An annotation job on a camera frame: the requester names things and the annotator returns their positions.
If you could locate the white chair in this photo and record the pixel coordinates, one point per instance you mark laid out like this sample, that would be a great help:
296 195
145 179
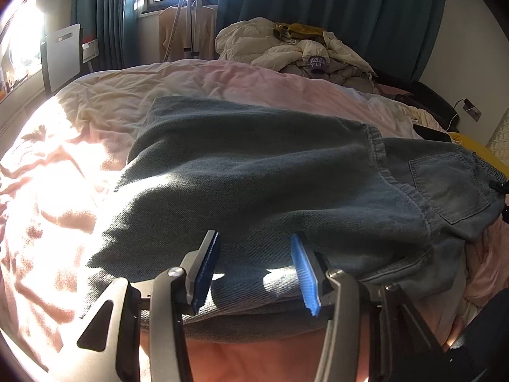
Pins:
63 55

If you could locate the black sofa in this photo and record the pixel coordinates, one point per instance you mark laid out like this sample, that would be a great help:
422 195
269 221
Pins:
429 99

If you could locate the white dressing table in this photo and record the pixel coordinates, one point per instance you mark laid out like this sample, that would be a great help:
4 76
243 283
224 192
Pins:
16 105

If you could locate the grey garment with purple label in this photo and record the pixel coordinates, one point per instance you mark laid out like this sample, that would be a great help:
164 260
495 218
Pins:
342 73

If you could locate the garment steamer stand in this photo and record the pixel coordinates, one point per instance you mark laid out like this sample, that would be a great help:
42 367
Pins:
197 20

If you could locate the white quilted headboard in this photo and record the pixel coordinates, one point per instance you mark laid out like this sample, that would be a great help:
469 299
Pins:
501 139

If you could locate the mustard yellow garment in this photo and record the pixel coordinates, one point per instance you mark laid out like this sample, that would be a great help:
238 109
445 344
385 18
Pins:
304 28

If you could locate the wide blue curtain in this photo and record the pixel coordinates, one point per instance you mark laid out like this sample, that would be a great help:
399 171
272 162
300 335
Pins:
338 0

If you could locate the yellow pillow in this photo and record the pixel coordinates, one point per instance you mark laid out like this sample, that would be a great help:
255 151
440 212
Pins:
485 151

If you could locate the narrow blue curtain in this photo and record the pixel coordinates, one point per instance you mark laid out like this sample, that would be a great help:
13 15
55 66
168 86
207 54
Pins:
107 16

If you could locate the pink cloth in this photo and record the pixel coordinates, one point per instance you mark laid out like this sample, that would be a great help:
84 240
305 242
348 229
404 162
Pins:
393 90

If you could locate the pile of light clothes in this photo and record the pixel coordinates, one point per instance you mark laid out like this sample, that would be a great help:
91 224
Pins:
246 39

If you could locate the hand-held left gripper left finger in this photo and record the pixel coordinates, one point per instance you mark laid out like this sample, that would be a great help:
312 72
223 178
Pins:
204 270

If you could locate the blue denim jeans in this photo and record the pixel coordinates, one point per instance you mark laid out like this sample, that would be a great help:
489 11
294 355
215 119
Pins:
258 167

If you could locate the wall socket with plug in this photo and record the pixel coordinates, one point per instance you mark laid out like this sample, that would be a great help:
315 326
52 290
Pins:
473 109

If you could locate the beige hanging garment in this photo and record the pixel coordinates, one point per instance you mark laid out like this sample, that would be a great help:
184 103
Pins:
206 32

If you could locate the cluster of cosmetic bottles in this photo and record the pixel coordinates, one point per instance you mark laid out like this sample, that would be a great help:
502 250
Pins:
12 85

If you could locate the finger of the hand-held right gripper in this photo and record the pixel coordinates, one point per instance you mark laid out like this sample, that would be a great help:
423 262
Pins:
506 213

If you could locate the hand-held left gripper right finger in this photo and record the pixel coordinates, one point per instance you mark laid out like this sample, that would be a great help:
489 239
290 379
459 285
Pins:
306 274

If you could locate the dark flat item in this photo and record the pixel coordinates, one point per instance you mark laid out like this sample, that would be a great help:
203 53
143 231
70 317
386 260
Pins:
433 133

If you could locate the white side table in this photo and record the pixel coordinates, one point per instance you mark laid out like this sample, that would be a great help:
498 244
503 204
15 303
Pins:
89 49

